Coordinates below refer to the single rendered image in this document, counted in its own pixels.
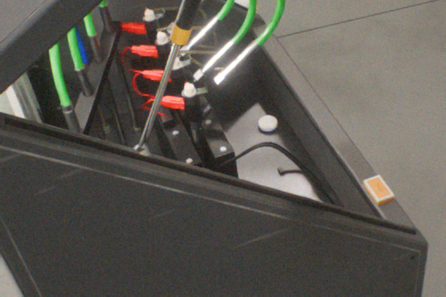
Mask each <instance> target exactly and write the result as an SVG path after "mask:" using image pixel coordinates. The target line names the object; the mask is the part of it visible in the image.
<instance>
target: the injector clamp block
mask: <svg viewBox="0 0 446 297"><path fill-rule="evenodd" d="M143 58H144V59H145V61H146V63H147V65H148V67H149V69H150V70H151V71H153V70H155V67H154V65H153V63H152V61H151V59H150V57H149V56H142V57H138V58H136V59H137V60H140V59H143ZM134 61H135V60H131V65H132V68H133V70H134V71H137V70H136V68H135V64H134ZM184 70H185V74H186V82H189V81H190V80H191V79H192V78H193V77H194V76H193V74H192V73H191V71H190V70H189V68H188V66H186V67H184ZM135 79H136V83H137V86H138V90H139V92H140V93H142V94H145V95H148V93H147V90H146V89H145V87H144V85H143V82H142V80H141V78H140V76H139V75H138V76H137V77H136V78H135ZM141 97H142V98H143V100H144V102H145V103H146V102H147V101H148V100H149V99H150V97H149V96H141ZM199 97H200V101H201V109H202V108H204V107H205V106H206V105H207V104H208V102H207V100H206V98H205V97H204V96H203V94H202V95H199ZM152 106H153V103H152V101H151V102H150V103H148V104H147V107H148V108H150V109H152ZM169 109H170V113H171V115H172V116H173V118H174V121H175V125H172V126H169V127H165V128H164V127H163V125H162V123H161V121H160V119H159V117H158V115H156V120H155V128H156V135H157V138H158V143H159V147H160V149H161V151H162V154H163V156H164V158H168V159H172V160H174V161H178V162H182V163H185V164H188V165H194V166H199V167H202V161H201V159H200V157H199V155H198V153H197V151H196V147H195V146H194V145H193V143H192V142H191V140H190V137H189V136H188V134H187V132H186V129H185V128H184V126H183V124H182V121H181V120H180V119H179V115H178V113H177V111H176V109H175V108H172V107H169ZM201 124H202V130H203V133H202V134H203V139H204V143H205V151H206V156H207V160H208V165H209V167H210V168H211V170H212V171H216V172H218V173H222V174H226V175H228V176H232V177H235V178H239V177H238V171H237V161H236V160H234V161H232V162H231V163H229V164H227V165H223V166H220V167H218V165H220V164H222V163H223V162H225V161H227V160H229V159H231V158H233V157H235V156H236V155H235V150H234V149H233V147H232V145H231V143H230V142H229V140H228V139H227V137H226V135H225V132H224V130H223V128H222V126H221V125H220V123H219V121H218V119H217V118H216V116H215V115H214V113H213V111H211V112H210V113H209V114H208V117H207V118H206V119H204V120H202V123H201ZM202 168H203V167H202Z"/></svg>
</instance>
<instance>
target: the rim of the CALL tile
mask: <svg viewBox="0 0 446 297"><path fill-rule="evenodd" d="M377 177H379V179H380V180H381V182H382V183H383V185H384V186H385V187H386V189H387V190H388V191H389V192H390V193H391V194H389V195H386V196H384V197H380V198H378V196H377V194H376V193H375V192H374V191H373V190H372V188H371V187H370V185H369V184H368V182H367V181H369V180H371V179H374V178H377ZM363 182H364V183H365V185H366V187H367V188H368V190H369V191H370V192H371V193H372V194H373V195H374V197H375V198H376V200H377V201H378V202H380V201H384V200H385V199H388V198H391V197H394V194H393V192H391V190H390V189H389V187H388V186H387V185H386V184H385V182H384V181H383V180H382V178H381V177H380V175H378V176H375V177H372V178H369V179H366V180H364V181H363Z"/></svg>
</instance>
